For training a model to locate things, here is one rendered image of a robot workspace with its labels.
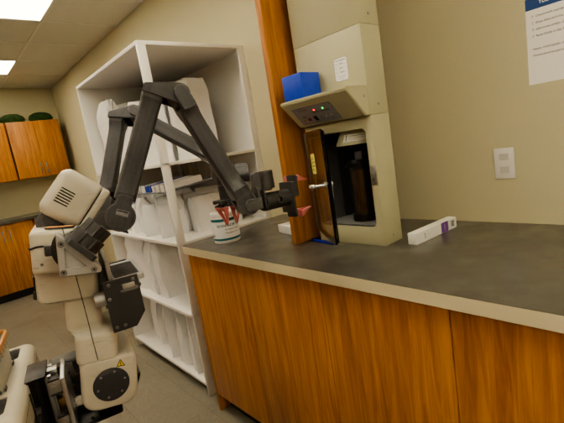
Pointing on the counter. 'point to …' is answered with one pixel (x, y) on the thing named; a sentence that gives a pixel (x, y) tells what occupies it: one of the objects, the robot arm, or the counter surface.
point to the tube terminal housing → (365, 70)
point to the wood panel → (285, 54)
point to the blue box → (300, 86)
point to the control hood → (353, 104)
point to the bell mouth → (352, 138)
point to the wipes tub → (230, 233)
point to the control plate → (316, 113)
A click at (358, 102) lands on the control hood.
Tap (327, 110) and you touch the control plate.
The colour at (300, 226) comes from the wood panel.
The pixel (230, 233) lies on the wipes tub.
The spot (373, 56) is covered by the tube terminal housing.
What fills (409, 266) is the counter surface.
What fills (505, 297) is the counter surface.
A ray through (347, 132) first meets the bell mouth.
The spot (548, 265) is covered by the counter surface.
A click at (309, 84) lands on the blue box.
